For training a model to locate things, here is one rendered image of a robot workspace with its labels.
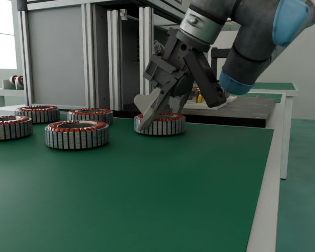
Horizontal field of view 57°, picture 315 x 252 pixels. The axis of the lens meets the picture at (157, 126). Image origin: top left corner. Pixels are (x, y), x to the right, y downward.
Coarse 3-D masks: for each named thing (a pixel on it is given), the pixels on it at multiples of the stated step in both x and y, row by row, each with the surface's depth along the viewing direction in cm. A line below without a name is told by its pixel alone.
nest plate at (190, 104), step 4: (188, 100) 104; (192, 100) 104; (188, 104) 90; (192, 104) 90; (196, 104) 90; (200, 104) 90; (204, 104) 90; (224, 104) 97; (188, 108) 90; (192, 108) 89; (196, 108) 89; (200, 108) 88; (204, 108) 88; (208, 108) 87; (212, 108) 87; (216, 108) 86
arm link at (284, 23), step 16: (240, 0) 48; (256, 0) 47; (272, 0) 47; (288, 0) 46; (240, 16) 50; (256, 16) 48; (272, 16) 47; (288, 16) 46; (304, 16) 46; (240, 32) 53; (256, 32) 50; (272, 32) 48; (288, 32) 47; (240, 48) 54; (256, 48) 52; (272, 48) 53
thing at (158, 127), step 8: (160, 112) 68; (136, 120) 61; (160, 120) 59; (168, 120) 59; (176, 120) 59; (184, 120) 62; (136, 128) 61; (152, 128) 59; (160, 128) 58; (168, 128) 59; (176, 128) 60; (184, 128) 62
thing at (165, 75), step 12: (180, 36) 55; (168, 48) 58; (180, 48) 57; (192, 48) 56; (204, 48) 55; (156, 60) 58; (168, 60) 59; (180, 60) 57; (144, 72) 60; (156, 72) 59; (168, 72) 57; (180, 72) 56; (156, 84) 59; (180, 84) 57; (192, 84) 62; (180, 96) 62
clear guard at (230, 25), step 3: (228, 21) 105; (231, 21) 104; (225, 24) 111; (228, 24) 111; (231, 24) 111; (234, 24) 111; (237, 24) 111; (225, 27) 118; (228, 27) 118; (231, 27) 118; (234, 27) 118; (237, 27) 118; (222, 30) 126; (225, 30) 126; (228, 30) 126; (231, 30) 126; (234, 30) 126; (237, 30) 126
